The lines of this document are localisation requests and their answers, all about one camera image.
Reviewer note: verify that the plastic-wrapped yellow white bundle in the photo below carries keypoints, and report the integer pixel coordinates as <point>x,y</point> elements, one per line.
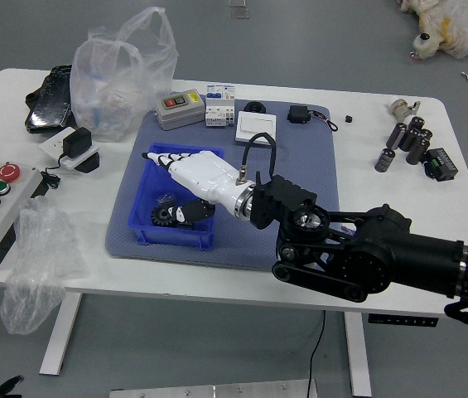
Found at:
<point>457,25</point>

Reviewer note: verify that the big black gear nut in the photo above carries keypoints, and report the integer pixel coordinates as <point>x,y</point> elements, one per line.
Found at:
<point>160,216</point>

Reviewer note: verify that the black cylinder capacitor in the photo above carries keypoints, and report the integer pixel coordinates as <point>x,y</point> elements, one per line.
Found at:
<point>418,151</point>
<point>425,134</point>
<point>416,123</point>
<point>385,161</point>
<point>397,134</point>
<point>409,140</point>

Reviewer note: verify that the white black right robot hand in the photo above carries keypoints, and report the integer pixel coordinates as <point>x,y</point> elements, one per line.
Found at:
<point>204,174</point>

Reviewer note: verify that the white socket plate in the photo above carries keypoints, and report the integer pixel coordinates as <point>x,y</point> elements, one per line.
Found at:
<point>53,147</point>

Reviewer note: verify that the small clear plastic packet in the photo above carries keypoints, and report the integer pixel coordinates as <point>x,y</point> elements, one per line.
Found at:
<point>165,198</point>

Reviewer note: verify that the black block under socket plate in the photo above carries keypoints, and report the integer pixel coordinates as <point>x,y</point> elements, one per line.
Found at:
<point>89,163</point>

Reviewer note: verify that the blue-grey padded mat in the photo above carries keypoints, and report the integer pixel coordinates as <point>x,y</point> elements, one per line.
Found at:
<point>242,244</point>

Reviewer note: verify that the clear plastic piece on floor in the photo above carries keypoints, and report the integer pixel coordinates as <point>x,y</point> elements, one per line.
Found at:
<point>238,9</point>

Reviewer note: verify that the large clear plastic bag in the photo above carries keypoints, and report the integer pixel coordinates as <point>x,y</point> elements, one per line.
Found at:
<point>109,91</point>

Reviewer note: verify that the blue plastic bin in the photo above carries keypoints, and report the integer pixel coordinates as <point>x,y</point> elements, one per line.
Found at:
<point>167,238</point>

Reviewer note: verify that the small white scrap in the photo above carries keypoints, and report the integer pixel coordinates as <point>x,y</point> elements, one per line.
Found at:
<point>467,77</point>

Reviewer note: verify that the white circuit breaker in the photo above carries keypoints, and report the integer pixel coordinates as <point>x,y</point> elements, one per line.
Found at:
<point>219,108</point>

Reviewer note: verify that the grey push button switch box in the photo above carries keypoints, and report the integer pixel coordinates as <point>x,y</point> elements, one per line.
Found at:
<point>177,112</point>

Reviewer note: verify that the crumpled clear plastic bag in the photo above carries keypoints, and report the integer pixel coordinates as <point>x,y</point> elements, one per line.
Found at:
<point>35,265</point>

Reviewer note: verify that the white table leg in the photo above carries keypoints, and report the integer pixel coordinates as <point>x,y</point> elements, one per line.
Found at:
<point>358,352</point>
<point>59,331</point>

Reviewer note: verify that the tiny black cube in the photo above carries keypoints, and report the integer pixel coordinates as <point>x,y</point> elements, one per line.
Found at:
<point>348,119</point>

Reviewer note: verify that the small black servo module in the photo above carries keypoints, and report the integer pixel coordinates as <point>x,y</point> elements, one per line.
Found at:
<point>298,114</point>

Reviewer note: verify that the grey control box coloured buttons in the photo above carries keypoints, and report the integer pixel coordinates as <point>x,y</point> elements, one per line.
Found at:
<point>1,215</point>

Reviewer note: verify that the black power adapter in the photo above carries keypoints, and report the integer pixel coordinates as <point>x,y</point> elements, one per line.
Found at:
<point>77,142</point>

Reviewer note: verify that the black plastic tray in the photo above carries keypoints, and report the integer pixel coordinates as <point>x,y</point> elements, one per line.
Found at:
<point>49,103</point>

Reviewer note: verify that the white wall switch panel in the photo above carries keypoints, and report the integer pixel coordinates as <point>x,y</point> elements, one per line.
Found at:
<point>256,124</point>

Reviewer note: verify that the black module with green terminals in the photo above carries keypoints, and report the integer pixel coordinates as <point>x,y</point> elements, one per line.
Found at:
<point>440,164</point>

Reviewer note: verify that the black round knob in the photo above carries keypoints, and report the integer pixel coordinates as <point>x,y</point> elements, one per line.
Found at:
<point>255,107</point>

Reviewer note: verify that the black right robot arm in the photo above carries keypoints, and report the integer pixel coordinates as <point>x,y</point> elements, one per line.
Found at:
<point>382,257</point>

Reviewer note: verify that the black table height control panel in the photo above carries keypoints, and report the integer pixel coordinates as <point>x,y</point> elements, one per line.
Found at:
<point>403,320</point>

